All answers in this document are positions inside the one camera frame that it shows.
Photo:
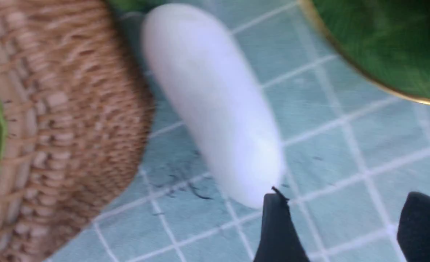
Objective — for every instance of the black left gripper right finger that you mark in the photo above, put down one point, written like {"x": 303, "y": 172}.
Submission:
{"x": 413, "y": 233}

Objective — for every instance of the white toy radish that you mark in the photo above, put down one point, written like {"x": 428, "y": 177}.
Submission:
{"x": 205, "y": 76}

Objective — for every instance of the green checkered tablecloth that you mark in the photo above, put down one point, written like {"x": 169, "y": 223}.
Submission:
{"x": 353, "y": 153}

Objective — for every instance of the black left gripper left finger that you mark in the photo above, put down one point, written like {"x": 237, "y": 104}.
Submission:
{"x": 279, "y": 241}

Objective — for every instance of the green glass leaf plate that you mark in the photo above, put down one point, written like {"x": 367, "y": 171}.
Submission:
{"x": 386, "y": 41}

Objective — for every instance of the woven wicker basket green lining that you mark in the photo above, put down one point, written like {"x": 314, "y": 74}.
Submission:
{"x": 75, "y": 113}

